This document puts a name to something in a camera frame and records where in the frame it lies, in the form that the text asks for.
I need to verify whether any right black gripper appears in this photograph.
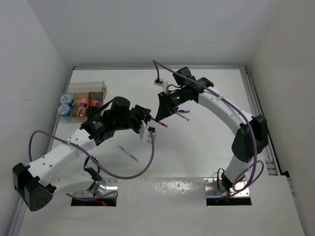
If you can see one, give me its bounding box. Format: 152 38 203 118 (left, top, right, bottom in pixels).
156 87 187 121

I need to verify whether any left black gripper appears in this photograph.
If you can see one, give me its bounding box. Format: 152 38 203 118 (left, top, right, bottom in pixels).
113 105 151 134

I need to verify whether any blue patterned round jar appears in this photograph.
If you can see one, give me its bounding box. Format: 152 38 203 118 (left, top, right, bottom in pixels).
60 93 74 106

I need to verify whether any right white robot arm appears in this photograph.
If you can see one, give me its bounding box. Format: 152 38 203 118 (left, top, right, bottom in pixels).
155 67 268 192

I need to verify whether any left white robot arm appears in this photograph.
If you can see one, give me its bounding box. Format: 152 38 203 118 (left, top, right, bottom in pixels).
12 96 156 211

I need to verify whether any red gel pen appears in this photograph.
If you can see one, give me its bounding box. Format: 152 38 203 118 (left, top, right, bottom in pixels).
175 112 189 121

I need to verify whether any clear thin ballpoint pen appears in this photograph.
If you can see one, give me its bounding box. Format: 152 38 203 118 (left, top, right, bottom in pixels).
118 145 139 163

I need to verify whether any clear compartment organizer tray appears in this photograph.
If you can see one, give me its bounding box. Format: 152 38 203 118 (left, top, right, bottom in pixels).
57 82 107 123

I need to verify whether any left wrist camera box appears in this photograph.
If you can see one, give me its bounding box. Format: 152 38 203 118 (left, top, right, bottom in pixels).
138 120 156 143

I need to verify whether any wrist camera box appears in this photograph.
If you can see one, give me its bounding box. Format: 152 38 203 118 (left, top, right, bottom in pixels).
154 78 169 93
138 120 156 143

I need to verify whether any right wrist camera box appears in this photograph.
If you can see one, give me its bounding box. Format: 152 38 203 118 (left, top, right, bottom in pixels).
154 78 169 93

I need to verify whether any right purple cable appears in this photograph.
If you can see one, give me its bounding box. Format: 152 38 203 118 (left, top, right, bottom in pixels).
152 59 264 199

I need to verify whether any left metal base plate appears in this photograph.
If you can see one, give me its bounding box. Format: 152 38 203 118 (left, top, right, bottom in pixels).
72 178 118 198

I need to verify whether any metal base plate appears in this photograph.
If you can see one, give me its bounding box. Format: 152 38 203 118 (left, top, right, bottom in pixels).
72 178 118 198
204 177 252 198

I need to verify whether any aluminium table edge rail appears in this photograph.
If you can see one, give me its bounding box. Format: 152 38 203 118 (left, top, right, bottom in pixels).
73 64 247 70

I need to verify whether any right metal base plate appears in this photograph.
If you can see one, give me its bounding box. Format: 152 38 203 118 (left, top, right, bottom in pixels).
204 177 252 198

